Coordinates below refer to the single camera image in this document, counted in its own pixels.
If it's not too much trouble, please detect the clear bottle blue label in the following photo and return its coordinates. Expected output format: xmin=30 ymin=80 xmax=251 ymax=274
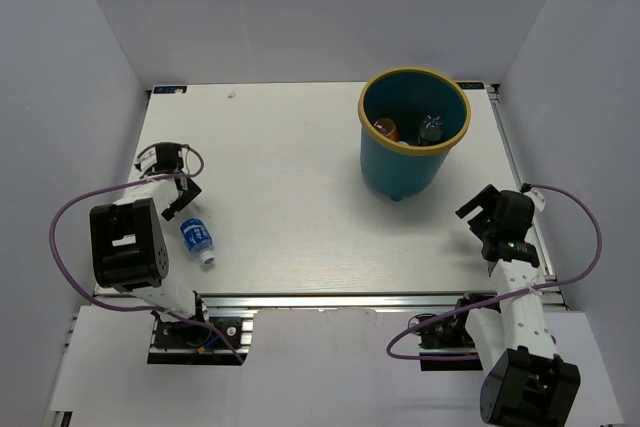
xmin=178 ymin=204 xmax=215 ymax=267

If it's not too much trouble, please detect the green plastic bottle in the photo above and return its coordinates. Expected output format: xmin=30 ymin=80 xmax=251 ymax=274
xmin=418 ymin=115 xmax=444 ymax=147

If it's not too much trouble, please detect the orange juice bottle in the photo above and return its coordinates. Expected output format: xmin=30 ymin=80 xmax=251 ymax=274
xmin=373 ymin=118 xmax=399 ymax=142

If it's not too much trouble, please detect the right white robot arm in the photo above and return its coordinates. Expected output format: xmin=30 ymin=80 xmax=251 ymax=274
xmin=415 ymin=185 xmax=581 ymax=426

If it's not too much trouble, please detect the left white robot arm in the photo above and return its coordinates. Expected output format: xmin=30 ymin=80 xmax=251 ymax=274
xmin=89 ymin=142 xmax=212 ymax=346

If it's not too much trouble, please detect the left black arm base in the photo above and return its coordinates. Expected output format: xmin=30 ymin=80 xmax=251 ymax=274
xmin=147 ymin=308 xmax=256 ymax=366

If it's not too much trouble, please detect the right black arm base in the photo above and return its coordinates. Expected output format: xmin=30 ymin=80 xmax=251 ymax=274
xmin=413 ymin=312 xmax=483 ymax=372

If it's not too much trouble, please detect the teal bin yellow rim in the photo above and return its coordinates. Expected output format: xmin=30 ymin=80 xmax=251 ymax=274
xmin=358 ymin=67 xmax=471 ymax=200

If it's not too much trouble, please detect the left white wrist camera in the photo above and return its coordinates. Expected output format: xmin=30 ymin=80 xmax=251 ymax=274
xmin=134 ymin=150 xmax=156 ymax=178

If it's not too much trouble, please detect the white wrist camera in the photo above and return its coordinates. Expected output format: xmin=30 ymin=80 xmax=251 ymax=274
xmin=520 ymin=183 xmax=546 ymax=212
xmin=134 ymin=150 xmax=156 ymax=178

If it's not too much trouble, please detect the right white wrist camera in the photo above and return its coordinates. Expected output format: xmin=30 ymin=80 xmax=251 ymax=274
xmin=520 ymin=183 xmax=546 ymax=212

